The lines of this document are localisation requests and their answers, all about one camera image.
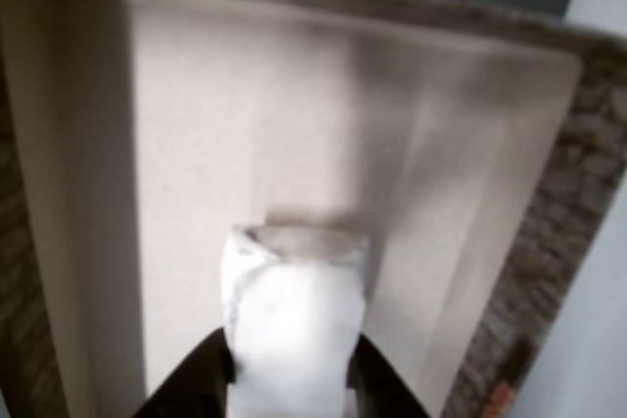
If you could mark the white rectangular block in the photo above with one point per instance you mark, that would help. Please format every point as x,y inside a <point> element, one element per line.
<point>294,330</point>

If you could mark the patterned open cardboard box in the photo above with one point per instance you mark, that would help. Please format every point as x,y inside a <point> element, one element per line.
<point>294,119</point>

